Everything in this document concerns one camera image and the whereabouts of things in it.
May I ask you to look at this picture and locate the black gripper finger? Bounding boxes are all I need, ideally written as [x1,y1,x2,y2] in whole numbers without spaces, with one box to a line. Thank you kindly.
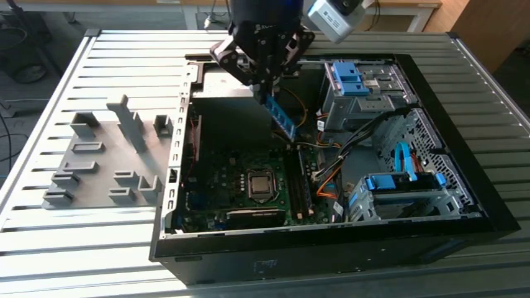
[265,29,315,100]
[209,39,266,105]

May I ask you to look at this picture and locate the green RAM stick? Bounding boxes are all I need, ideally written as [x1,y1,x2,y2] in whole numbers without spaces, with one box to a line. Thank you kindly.
[263,93,299,140]

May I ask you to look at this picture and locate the black RAM slot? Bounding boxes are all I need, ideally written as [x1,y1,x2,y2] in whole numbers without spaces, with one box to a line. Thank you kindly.
[287,144,303,218]

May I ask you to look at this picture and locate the grey power supply unit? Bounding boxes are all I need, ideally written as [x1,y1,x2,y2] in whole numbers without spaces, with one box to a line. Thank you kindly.
[191,67,277,137]

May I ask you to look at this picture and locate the blue plastic disk carrier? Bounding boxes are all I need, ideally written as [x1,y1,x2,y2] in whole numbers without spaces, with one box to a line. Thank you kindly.
[331,61,370,96]

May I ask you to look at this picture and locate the grey metal drive cage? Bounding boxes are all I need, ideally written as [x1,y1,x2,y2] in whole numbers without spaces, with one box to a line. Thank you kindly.
[321,60,419,133]

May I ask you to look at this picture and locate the white framed wooden desk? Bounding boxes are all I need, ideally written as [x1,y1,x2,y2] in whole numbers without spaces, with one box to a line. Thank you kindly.
[12,0,442,34]

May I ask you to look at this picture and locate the green motherboard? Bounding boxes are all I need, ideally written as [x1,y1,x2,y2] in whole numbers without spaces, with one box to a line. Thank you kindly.
[182,142,347,233]

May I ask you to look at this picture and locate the silver CPU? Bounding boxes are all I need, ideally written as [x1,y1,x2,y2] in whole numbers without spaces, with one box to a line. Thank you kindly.
[250,176,273,192]

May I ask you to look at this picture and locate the grey parts rack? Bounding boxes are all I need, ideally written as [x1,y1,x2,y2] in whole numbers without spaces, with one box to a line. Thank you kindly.
[40,94,175,211]

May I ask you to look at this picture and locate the CPU socket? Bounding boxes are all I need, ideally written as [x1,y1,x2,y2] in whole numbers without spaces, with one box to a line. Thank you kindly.
[246,168,279,203]

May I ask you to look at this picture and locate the black wheeled cart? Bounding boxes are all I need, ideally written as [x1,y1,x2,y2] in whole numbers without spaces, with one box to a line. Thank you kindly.
[0,11,55,85]

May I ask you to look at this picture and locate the brown wooden cabinet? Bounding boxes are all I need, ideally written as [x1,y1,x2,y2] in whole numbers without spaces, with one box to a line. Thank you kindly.
[425,0,530,74]

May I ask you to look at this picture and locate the hard disk in blue carrier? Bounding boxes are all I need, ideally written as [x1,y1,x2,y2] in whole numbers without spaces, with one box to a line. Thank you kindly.
[366,173,447,191]

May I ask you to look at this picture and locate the black graphics card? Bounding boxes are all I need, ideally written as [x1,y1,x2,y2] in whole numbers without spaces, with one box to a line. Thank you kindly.
[226,207,289,231]

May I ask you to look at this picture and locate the grey metal disk bay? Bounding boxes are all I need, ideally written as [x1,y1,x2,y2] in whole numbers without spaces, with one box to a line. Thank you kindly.
[346,172,473,222]

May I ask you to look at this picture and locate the black open PC case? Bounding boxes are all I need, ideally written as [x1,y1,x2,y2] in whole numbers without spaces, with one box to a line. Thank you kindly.
[148,53,522,285]

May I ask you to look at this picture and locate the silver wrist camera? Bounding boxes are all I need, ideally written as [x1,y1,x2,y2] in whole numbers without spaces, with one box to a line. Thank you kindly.
[307,0,369,44]

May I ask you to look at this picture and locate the thin orange wire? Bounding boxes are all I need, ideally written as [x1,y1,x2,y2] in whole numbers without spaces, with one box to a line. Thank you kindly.
[285,88,310,133]

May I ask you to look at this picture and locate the black cable bundle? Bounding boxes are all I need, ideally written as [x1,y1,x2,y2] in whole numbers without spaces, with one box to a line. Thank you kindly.
[321,111,397,183]

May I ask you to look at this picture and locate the blue data wire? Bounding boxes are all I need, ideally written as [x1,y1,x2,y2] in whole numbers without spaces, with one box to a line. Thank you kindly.
[394,141,418,183]

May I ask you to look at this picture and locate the orange wire bundle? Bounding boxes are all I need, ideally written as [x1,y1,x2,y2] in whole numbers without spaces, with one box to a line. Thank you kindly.
[315,166,346,199]

